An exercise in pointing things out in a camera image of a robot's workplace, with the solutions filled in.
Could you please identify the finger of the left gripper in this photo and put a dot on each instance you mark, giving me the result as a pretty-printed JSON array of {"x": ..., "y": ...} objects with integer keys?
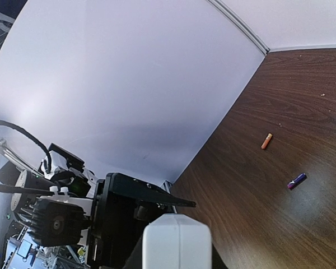
[{"x": 139, "y": 190}]

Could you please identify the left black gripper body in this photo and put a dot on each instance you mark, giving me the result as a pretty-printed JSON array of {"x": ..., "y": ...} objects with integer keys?
[{"x": 117, "y": 227}]

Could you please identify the white remote control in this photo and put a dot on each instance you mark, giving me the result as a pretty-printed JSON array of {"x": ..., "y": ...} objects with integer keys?
[{"x": 176, "y": 241}]

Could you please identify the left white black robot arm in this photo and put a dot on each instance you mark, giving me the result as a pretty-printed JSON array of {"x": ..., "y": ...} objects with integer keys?
[{"x": 52, "y": 215}]

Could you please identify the orange AAA battery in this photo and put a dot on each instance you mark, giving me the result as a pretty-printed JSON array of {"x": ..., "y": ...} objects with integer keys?
[{"x": 266, "y": 141}]

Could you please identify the purple AAA battery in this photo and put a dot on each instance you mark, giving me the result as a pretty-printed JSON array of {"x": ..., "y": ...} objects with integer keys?
[{"x": 298, "y": 180}]

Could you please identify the left aluminium frame post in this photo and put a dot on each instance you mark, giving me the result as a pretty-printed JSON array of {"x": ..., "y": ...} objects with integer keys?
[{"x": 228, "y": 13}]

